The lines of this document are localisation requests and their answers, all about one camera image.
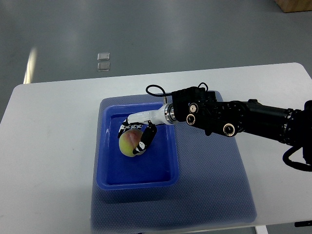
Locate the blue grey mesh mat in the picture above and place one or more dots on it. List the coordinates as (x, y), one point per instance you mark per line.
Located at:
(184, 179)

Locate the metal floor plate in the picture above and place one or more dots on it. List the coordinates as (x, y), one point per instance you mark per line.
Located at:
(103, 56)
(103, 66)

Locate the upper metal floor plate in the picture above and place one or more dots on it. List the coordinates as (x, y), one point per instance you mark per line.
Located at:
(103, 56)

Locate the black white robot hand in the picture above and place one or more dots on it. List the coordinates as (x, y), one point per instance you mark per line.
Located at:
(147, 122)

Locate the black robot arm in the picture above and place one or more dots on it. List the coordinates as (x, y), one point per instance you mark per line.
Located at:
(199, 107)

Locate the lower metal floor plate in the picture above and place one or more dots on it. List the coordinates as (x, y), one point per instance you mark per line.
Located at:
(103, 66)

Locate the wooden box corner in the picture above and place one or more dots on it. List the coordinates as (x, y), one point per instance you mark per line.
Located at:
(290, 6)

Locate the blue plastic tray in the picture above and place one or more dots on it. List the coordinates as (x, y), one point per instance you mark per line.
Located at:
(157, 167)

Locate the green red peach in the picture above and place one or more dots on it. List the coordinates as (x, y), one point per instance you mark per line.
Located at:
(128, 142)

